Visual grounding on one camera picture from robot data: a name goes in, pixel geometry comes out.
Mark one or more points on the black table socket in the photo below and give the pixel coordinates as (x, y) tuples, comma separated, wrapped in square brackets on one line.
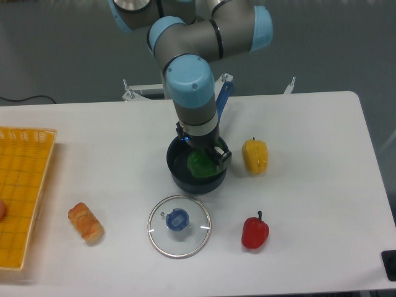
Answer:
[(389, 262)]

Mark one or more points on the brown bread roll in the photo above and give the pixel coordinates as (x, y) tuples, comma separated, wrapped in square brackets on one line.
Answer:
[(87, 225)]

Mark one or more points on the red bell pepper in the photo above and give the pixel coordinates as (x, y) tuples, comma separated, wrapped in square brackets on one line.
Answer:
[(255, 232)]

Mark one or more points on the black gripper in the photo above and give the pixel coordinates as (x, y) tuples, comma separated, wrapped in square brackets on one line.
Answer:
[(219, 154)]

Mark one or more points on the yellow bell pepper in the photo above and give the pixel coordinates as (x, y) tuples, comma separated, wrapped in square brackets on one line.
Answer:
[(255, 156)]

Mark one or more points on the dark blue pot with handle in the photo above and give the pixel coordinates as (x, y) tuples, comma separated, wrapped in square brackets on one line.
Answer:
[(182, 173)]

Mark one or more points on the orange round fruit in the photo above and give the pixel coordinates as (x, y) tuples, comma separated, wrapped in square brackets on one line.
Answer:
[(3, 209)]

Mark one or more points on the green bell pepper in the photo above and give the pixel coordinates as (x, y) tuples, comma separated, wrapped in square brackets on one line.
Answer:
[(201, 164)]

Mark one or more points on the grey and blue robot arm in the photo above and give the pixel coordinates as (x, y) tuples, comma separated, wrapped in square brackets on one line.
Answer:
[(184, 47)]

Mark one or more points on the yellow wicker basket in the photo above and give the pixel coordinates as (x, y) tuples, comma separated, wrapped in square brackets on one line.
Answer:
[(25, 157)]

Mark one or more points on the glass lid with blue knob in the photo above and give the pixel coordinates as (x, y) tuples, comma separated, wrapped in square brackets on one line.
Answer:
[(179, 226)]

